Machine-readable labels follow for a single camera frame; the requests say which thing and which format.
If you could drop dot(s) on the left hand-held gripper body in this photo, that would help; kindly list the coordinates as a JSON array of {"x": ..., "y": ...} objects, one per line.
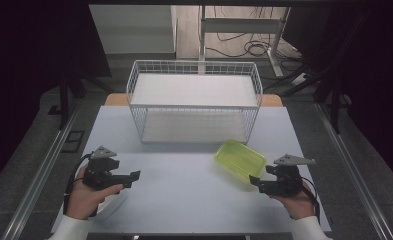
[{"x": 99, "y": 173}]

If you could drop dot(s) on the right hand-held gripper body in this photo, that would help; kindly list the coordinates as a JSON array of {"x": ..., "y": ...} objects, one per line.
[{"x": 284, "y": 180}]

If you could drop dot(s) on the green translucent plastic container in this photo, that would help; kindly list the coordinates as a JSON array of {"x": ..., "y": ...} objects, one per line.
[{"x": 239, "y": 159}]

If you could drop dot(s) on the person's right hand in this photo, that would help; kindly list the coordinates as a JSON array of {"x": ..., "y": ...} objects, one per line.
[{"x": 297, "y": 203}]

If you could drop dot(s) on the person's left hand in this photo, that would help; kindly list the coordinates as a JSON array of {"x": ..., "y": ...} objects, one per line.
[{"x": 84, "y": 200}]

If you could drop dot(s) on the white plastic container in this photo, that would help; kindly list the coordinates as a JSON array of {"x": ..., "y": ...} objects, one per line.
[{"x": 115, "y": 203}]

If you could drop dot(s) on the wooden table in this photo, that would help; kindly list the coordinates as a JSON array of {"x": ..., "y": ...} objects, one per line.
[{"x": 115, "y": 100}]

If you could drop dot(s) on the black metal stand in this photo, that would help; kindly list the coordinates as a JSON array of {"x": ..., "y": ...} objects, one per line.
[
  {"x": 64, "y": 100},
  {"x": 334, "y": 100}
]

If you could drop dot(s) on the white power strip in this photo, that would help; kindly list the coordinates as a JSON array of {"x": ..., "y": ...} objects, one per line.
[{"x": 300, "y": 78}]

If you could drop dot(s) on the dark curtain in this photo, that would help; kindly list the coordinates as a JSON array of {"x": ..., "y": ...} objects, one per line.
[
  {"x": 17, "y": 66},
  {"x": 380, "y": 83}
]

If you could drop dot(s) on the white cabinet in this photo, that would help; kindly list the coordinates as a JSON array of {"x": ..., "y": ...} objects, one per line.
[{"x": 134, "y": 30}]

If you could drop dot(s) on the black rectangular floor frame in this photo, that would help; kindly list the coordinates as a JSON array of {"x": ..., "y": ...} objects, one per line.
[{"x": 73, "y": 141}]

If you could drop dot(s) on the aluminium floor rail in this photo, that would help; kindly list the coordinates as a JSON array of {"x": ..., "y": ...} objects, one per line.
[
  {"x": 40, "y": 173},
  {"x": 354, "y": 173}
]

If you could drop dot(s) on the white metal desk frame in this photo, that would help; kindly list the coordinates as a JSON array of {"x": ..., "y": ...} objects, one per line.
[{"x": 240, "y": 25}]

